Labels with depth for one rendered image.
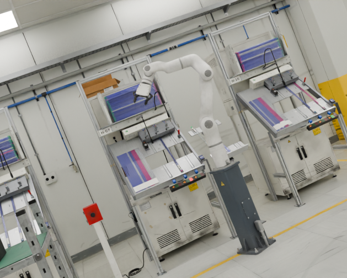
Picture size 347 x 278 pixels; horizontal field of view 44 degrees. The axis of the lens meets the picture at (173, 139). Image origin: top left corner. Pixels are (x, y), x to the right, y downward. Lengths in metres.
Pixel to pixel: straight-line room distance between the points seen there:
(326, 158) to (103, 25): 3.27
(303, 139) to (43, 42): 3.42
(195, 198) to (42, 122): 2.41
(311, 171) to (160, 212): 1.64
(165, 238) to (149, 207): 0.34
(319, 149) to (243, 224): 1.59
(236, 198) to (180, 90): 2.82
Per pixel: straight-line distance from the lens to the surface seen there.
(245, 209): 3.42
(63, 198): 5.66
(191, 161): 3.90
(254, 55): 4.66
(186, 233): 4.18
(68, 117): 5.67
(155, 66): 3.31
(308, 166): 4.64
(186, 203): 4.14
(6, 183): 4.13
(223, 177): 3.36
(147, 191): 3.74
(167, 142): 4.10
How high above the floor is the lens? 1.18
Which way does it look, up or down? 2 degrees down
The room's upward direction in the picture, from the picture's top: 22 degrees counter-clockwise
